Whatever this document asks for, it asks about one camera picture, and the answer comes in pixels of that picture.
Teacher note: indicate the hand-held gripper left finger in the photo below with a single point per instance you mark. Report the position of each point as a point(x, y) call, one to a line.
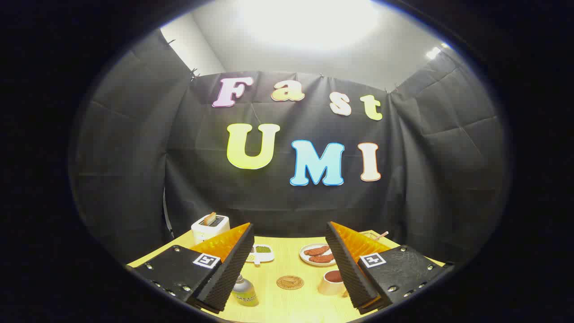
point(228, 273)

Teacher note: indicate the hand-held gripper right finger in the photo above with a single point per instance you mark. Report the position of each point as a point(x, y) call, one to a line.
point(347, 273)

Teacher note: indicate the silver green juice bottle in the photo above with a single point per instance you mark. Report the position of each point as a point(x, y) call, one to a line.
point(244, 294)

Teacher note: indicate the round cork coaster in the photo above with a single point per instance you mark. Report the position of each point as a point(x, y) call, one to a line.
point(290, 282)

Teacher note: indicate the brown fried meat piece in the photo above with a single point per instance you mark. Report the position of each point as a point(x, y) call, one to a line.
point(322, 259)
point(316, 250)

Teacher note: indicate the small white condiment dish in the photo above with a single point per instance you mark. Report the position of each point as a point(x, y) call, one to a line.
point(263, 255)

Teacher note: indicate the white round plate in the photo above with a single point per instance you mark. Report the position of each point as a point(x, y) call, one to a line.
point(305, 258)

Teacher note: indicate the white toaster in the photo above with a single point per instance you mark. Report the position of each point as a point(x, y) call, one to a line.
point(208, 231)

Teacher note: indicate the pink striped straw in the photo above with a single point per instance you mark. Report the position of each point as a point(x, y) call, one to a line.
point(382, 234)

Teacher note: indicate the toast slice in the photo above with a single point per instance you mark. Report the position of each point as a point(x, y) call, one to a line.
point(209, 218)

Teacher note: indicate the wooden table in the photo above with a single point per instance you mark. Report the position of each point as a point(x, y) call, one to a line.
point(287, 309)

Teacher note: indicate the black backdrop cloth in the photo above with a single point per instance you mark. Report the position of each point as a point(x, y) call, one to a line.
point(269, 202)

